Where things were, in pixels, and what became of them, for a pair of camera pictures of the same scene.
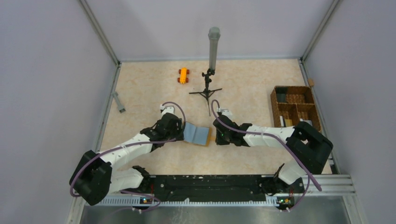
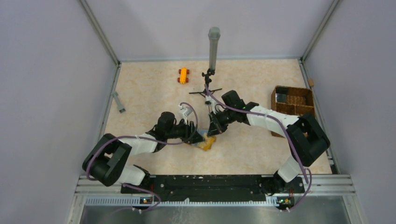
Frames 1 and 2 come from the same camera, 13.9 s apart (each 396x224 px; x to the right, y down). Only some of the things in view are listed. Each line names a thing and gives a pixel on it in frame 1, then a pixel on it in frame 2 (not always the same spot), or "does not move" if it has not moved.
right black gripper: x=220 y=141 -> x=214 y=129
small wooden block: x=311 y=82 does not move
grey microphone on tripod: x=214 y=34 does not move
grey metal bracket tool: x=121 y=108 does not move
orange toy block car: x=183 y=72 does not move
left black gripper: x=179 y=133 -> x=195 y=137
